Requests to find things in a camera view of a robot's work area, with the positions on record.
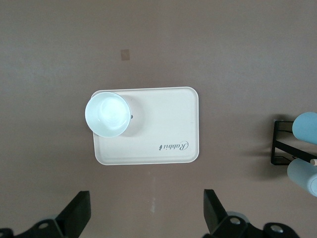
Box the grey cup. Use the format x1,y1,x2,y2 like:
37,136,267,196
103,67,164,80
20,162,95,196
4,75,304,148
287,158,317,199

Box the black rack with wooden bar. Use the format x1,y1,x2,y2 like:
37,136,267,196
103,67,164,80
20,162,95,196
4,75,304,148
270,119,317,166

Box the beige plastic tray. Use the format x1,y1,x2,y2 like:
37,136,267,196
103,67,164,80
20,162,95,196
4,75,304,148
90,86,200,166

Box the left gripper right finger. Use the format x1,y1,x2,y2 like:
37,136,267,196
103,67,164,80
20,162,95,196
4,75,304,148
203,189,261,238

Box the light blue cup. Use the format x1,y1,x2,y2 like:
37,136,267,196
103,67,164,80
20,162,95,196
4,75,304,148
292,112,317,145

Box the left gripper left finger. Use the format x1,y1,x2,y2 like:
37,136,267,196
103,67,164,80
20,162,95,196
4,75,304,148
14,190,91,238

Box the white ceramic bowl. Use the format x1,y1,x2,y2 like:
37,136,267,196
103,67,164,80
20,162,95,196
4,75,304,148
84,92,132,138

